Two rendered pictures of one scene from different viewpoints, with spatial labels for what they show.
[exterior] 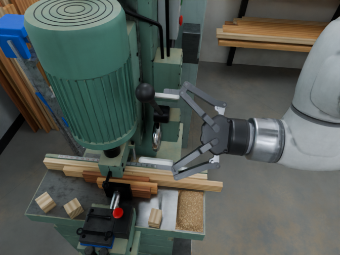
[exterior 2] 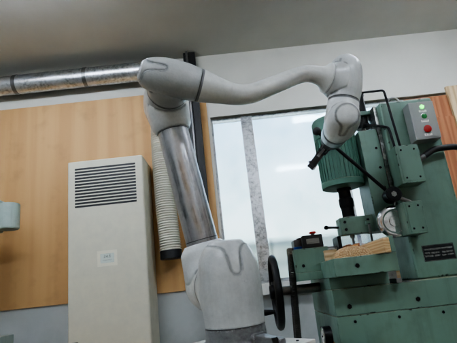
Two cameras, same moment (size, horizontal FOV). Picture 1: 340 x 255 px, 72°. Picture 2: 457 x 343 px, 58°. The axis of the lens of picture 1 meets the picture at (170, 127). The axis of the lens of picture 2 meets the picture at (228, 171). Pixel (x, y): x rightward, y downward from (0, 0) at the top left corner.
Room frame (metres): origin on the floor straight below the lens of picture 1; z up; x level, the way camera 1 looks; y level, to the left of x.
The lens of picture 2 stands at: (-0.17, -1.50, 0.84)
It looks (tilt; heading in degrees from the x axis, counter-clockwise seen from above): 16 degrees up; 86
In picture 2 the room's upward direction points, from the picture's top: 6 degrees counter-clockwise
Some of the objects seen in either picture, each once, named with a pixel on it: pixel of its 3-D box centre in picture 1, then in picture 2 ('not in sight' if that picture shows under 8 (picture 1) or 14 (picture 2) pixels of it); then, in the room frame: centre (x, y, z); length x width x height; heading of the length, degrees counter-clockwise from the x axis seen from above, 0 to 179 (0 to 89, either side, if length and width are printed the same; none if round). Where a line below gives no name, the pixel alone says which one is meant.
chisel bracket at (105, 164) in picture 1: (116, 155); (356, 227); (0.45, 0.18, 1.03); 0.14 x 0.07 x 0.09; 176
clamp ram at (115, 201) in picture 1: (115, 199); (330, 249); (0.33, 0.17, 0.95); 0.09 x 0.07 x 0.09; 86
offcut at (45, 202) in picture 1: (46, 202); not in sight; (0.32, 0.40, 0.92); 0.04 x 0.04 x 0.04; 49
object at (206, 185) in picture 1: (141, 178); (361, 252); (0.42, 0.09, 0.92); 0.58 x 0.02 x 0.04; 86
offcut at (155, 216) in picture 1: (155, 217); (330, 255); (0.28, 0.03, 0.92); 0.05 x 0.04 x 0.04; 169
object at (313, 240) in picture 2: (107, 224); (306, 242); (0.23, 0.17, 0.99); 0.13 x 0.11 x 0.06; 86
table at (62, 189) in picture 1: (118, 211); (332, 269); (0.32, 0.17, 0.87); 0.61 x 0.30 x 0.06; 86
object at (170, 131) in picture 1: (167, 124); (411, 218); (0.60, 0.01, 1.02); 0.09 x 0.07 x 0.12; 86
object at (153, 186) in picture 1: (127, 185); not in sight; (0.39, 0.14, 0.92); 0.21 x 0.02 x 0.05; 86
